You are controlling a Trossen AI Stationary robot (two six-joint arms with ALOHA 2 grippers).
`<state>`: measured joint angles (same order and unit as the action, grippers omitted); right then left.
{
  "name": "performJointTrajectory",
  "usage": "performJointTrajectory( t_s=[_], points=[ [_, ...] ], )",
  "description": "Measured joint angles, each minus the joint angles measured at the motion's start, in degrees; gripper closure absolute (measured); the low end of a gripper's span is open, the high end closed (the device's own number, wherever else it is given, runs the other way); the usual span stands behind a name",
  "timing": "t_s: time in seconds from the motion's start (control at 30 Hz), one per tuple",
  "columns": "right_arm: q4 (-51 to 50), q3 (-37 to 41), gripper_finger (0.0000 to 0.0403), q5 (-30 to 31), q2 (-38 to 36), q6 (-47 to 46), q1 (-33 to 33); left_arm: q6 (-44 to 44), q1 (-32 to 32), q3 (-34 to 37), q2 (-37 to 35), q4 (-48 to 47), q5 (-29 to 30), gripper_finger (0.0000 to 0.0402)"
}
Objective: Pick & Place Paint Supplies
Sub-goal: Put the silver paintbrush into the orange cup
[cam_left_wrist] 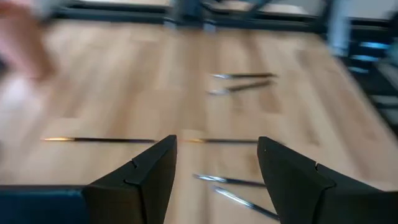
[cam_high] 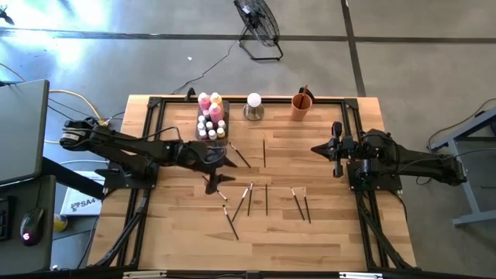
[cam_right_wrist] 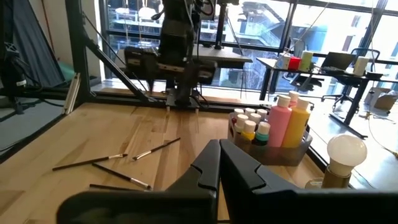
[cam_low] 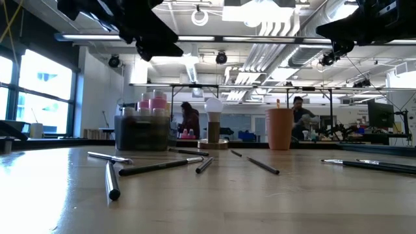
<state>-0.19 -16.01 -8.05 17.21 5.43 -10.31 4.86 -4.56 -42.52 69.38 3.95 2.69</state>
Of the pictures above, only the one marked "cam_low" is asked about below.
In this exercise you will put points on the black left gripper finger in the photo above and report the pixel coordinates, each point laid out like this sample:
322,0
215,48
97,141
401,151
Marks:
159,52
152,32

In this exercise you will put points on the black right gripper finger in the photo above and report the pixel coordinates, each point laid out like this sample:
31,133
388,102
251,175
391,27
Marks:
357,37
373,19

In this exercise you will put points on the large pink paint bottle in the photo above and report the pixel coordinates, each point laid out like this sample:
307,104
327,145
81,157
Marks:
158,103
143,104

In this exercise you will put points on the black paintbrush gold ferrule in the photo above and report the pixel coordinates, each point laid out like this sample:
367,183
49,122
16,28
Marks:
236,153
263,165
278,104

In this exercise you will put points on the black paintbrush silver ferrule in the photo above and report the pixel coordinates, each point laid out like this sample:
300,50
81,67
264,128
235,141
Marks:
390,163
188,151
204,165
112,182
152,167
110,157
373,165

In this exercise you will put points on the orange cup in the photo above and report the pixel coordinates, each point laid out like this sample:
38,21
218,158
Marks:
279,130

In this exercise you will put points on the black background robot arm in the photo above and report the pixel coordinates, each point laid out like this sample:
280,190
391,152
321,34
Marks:
338,131

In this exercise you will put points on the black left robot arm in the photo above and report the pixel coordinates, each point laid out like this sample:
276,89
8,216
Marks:
87,9

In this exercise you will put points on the black round ceiling fixture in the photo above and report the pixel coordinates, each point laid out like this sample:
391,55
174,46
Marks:
221,58
113,61

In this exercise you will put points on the black overhead beam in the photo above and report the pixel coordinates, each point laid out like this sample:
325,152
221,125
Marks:
227,38

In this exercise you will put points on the person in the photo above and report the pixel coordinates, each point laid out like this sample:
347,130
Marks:
299,115
190,122

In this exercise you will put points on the white bulb brass lamp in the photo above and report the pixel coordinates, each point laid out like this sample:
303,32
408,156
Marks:
213,107

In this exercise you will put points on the black background monitor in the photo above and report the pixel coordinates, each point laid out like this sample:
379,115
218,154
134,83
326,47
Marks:
380,113

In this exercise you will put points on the grey plastic bin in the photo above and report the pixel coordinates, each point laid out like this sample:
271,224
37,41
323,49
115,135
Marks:
143,136

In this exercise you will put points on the white ceiling light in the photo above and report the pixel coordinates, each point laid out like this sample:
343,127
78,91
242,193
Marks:
256,14

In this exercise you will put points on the brown wooden rack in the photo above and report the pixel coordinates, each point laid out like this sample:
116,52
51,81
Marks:
94,134

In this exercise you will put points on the blue crate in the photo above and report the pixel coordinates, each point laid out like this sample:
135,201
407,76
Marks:
247,136

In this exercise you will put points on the white mug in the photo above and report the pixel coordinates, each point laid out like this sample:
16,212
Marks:
36,130

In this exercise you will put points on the black ceiling camera fixture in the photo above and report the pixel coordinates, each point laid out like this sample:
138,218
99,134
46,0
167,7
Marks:
328,60

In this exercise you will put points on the silver ventilation duct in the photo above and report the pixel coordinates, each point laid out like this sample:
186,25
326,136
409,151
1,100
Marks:
308,48

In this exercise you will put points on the black window frame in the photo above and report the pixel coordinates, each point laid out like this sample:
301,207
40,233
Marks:
14,87

